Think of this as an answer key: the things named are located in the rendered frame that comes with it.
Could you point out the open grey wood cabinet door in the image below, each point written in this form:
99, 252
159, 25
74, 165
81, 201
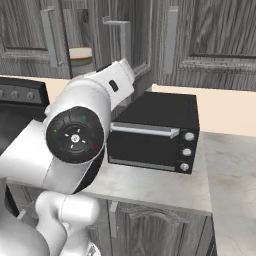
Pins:
141, 33

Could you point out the grey stove knob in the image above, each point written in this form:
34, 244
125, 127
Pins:
30, 96
15, 94

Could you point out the grey wood base cabinet door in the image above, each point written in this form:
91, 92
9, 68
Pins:
156, 233

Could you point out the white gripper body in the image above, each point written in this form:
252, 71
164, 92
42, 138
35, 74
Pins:
126, 70

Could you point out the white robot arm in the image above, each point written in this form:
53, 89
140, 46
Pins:
71, 100

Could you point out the black toaster oven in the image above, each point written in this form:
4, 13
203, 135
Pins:
156, 113

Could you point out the white toaster oven knob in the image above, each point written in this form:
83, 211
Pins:
187, 152
184, 167
189, 136

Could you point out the white bowl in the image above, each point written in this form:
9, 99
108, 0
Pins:
80, 58

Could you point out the black stove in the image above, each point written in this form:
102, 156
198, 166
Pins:
20, 110

